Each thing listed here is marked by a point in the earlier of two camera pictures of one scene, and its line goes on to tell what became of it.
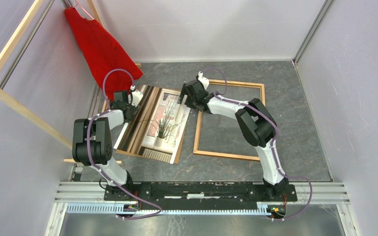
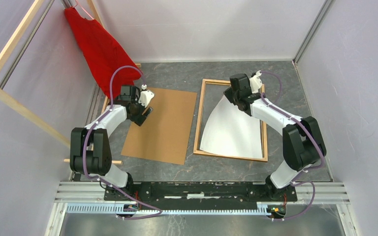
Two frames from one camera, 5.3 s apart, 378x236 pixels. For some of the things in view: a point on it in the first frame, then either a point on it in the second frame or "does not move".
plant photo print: x=157 y=129 -> x=231 y=131
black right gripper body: x=191 y=101 -> x=232 y=95
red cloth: x=102 y=54 does not move
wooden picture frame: x=199 y=122 does not move
